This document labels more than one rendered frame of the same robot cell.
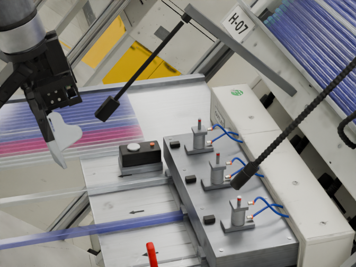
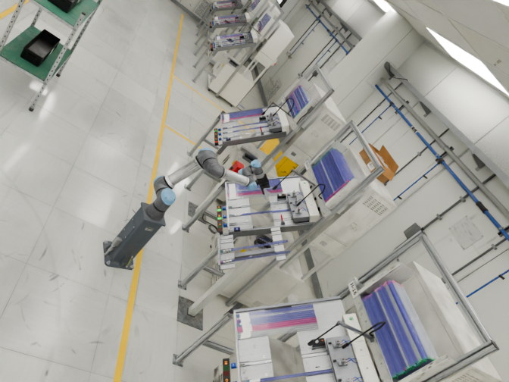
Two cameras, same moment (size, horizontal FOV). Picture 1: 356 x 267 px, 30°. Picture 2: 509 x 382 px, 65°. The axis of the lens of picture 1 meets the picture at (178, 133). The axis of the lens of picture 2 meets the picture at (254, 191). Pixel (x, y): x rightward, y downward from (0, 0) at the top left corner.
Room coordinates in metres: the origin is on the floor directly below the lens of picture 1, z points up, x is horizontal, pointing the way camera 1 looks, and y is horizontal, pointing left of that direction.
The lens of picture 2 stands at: (-2.08, 0.04, 2.41)
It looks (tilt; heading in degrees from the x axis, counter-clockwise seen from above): 24 degrees down; 3
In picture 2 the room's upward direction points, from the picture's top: 44 degrees clockwise
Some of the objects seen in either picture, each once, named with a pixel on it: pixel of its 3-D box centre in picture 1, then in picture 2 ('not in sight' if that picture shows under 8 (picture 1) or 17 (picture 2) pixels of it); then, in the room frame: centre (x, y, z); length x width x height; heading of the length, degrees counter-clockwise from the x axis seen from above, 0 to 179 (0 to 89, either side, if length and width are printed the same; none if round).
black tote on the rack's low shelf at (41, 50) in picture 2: not in sight; (41, 47); (1.09, 2.67, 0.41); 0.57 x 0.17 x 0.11; 33
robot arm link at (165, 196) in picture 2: not in sight; (165, 198); (0.39, 0.62, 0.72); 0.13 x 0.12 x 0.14; 51
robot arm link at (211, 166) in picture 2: not in sight; (231, 176); (0.65, 0.40, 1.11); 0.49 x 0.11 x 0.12; 141
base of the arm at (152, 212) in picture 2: not in sight; (157, 209); (0.38, 0.61, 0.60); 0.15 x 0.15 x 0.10
